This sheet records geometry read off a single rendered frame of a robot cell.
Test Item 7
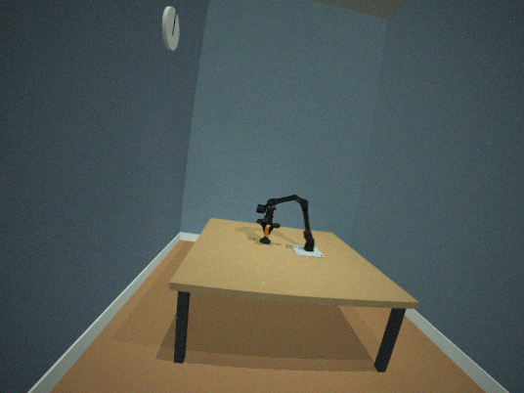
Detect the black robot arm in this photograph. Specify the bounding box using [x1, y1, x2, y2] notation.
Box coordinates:
[256, 195, 314, 251]

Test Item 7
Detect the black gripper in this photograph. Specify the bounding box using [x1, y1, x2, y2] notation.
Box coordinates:
[256, 215, 280, 235]

